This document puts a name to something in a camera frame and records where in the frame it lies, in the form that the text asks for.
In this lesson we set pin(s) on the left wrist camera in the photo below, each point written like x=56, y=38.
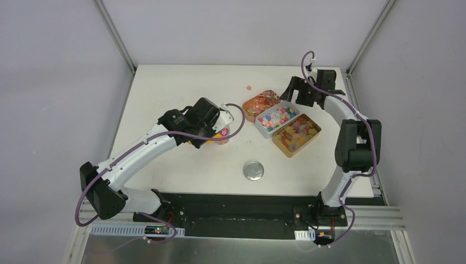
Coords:
x=225, y=117

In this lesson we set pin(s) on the orange plastic scoop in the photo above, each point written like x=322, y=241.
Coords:
x=218, y=142

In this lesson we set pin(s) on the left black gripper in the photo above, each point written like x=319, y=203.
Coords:
x=203, y=137

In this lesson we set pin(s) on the clear plastic jar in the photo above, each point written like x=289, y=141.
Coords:
x=225, y=132

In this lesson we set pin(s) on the silver round jar lid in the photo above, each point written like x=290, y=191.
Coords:
x=253, y=170

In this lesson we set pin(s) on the pink oval lollipop tin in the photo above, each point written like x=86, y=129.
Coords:
x=260, y=103

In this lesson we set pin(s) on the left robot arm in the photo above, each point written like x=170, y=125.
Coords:
x=103, y=184

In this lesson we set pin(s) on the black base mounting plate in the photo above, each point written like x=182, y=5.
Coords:
x=246, y=216

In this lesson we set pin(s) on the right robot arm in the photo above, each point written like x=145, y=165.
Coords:
x=357, y=150

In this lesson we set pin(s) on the yellow gummy candy tin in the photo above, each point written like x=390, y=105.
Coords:
x=296, y=135

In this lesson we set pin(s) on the grey star candy tin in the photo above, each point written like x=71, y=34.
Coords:
x=275, y=118

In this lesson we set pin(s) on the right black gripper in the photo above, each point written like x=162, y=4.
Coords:
x=299, y=84

